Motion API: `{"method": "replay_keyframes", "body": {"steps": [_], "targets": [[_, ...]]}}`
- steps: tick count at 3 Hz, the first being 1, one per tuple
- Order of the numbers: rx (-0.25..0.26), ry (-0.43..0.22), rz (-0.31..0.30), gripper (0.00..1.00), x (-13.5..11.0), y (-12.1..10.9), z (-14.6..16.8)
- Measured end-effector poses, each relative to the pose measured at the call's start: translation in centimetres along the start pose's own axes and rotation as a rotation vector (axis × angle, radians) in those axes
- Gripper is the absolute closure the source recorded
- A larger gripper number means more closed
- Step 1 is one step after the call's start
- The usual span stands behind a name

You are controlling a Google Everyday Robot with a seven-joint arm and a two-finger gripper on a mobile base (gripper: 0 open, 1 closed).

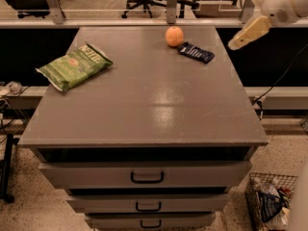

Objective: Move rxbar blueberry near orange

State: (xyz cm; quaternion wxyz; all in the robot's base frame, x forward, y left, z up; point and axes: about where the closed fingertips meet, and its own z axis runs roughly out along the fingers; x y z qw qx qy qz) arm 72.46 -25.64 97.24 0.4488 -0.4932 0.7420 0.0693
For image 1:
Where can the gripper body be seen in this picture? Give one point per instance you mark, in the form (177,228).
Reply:
(278,6)

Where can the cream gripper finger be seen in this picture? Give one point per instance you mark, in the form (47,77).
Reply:
(254,28)

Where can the dark blue rxbar wrapper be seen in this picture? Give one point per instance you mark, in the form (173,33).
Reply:
(194,52)

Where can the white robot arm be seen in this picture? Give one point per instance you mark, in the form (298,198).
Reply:
(274,13)

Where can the orange fruit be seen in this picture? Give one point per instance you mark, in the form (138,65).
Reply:
(174,36)

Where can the black office chair centre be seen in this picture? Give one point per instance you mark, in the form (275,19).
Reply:
(174,8)

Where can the grey drawer cabinet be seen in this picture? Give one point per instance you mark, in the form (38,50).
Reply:
(153,111)

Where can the dark blue snack bag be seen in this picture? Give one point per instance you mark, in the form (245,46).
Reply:
(270,206)

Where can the green chip bag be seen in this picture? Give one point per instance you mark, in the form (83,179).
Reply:
(75,67)

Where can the black stand left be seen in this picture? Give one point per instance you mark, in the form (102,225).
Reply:
(5,166)

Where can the wire basket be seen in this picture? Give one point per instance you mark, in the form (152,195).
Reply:
(275,184)

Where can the top drawer black handle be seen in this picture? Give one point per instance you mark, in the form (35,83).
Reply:
(147,178)

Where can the drawer black handle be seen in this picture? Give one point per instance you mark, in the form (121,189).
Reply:
(150,223)
(147,178)
(148,208)

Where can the middle drawer black handle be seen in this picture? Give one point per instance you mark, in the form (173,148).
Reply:
(148,208)

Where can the bottom drawer black handle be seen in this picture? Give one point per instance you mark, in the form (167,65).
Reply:
(150,223)

